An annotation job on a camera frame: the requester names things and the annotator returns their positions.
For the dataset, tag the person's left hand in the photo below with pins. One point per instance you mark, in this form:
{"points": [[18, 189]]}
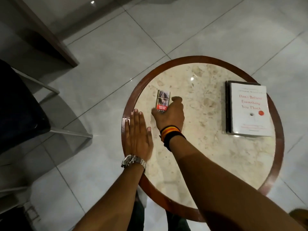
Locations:
{"points": [[137, 139]]}

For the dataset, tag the person's right hand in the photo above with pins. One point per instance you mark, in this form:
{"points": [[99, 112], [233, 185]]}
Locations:
{"points": [[171, 116]]}

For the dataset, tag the person's left little finger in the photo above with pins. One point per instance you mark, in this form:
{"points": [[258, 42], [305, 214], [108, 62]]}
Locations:
{"points": [[127, 127]]}

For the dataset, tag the person's left middle finger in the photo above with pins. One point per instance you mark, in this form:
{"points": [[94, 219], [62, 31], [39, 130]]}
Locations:
{"points": [[137, 120]]}

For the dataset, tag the person's right thumb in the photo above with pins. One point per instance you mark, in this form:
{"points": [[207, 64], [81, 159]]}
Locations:
{"points": [[155, 112]]}

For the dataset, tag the person's left thumb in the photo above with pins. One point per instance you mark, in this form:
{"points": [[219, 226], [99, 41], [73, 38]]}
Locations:
{"points": [[149, 135]]}

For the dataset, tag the cigarette pack with red label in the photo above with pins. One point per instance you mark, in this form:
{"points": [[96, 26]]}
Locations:
{"points": [[163, 99]]}

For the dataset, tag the person's right forearm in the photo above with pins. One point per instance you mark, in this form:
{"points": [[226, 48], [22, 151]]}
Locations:
{"points": [[223, 190]]}

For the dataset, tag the person's left forearm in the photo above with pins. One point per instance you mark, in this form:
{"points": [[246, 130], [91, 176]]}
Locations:
{"points": [[115, 202]]}

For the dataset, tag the orange and black wristbands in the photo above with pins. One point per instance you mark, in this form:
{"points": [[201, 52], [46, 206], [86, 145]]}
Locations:
{"points": [[170, 134]]}

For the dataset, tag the silver metal wristwatch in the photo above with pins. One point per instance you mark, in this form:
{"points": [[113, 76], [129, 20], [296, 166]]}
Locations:
{"points": [[133, 160]]}

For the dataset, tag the round marble table wooden rim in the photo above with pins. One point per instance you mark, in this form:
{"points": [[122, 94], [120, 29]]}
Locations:
{"points": [[211, 146]]}

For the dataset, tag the person's dark trousers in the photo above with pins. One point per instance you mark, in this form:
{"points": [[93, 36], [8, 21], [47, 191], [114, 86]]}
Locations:
{"points": [[137, 216]]}

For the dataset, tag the white paperback book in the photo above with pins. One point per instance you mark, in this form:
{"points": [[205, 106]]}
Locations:
{"points": [[250, 109]]}

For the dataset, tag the black chair with metal legs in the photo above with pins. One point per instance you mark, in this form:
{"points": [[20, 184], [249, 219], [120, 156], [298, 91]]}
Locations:
{"points": [[19, 113]]}

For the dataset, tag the brown wooden furniture board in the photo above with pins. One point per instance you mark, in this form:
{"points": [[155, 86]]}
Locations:
{"points": [[45, 33]]}

